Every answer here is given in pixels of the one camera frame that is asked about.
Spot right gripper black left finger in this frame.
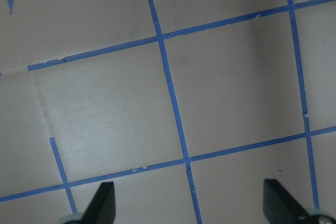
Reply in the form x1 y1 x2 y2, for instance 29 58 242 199
59 182 116 224

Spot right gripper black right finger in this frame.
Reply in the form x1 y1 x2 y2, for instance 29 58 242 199
263 178 336 224

